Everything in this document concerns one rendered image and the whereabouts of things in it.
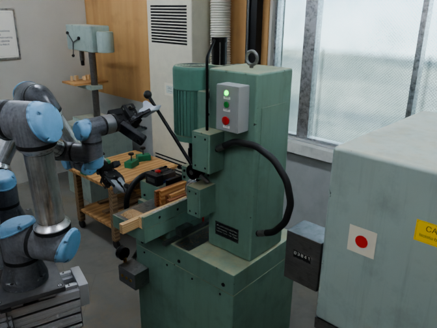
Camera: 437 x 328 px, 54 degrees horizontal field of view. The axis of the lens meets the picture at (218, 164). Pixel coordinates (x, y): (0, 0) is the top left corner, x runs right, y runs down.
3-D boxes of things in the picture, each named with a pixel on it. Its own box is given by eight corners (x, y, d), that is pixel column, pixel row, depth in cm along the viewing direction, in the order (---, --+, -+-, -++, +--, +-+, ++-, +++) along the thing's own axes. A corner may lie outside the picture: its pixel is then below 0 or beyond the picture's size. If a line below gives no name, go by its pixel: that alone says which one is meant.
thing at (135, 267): (132, 272, 204) (131, 258, 202) (149, 282, 197) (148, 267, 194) (118, 280, 198) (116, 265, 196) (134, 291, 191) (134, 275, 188)
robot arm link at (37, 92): (52, 81, 184) (104, 167, 213) (41, 79, 192) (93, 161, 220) (29, 96, 179) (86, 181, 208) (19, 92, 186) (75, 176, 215)
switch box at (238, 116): (226, 125, 157) (227, 81, 151) (248, 131, 150) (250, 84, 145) (215, 129, 152) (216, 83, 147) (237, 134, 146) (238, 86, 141)
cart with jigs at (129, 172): (138, 203, 404) (134, 137, 382) (179, 222, 368) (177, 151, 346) (74, 228, 358) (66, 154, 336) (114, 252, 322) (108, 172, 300)
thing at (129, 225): (216, 190, 207) (216, 182, 206) (220, 191, 206) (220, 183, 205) (119, 232, 167) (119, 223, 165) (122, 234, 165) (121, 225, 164)
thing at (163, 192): (193, 191, 205) (193, 176, 203) (196, 192, 204) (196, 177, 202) (159, 205, 190) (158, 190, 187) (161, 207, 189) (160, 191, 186)
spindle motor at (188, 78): (194, 131, 197) (194, 61, 187) (223, 138, 186) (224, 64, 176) (165, 138, 184) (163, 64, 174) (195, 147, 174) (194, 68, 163)
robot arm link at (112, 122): (110, 127, 160) (104, 140, 166) (121, 124, 163) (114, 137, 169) (101, 111, 162) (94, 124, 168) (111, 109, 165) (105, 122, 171)
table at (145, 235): (195, 181, 233) (195, 171, 230) (239, 198, 214) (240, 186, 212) (99, 220, 189) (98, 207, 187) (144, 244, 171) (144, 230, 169)
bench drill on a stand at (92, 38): (108, 176, 467) (96, 23, 414) (142, 193, 426) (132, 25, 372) (67, 188, 435) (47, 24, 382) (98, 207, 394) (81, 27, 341)
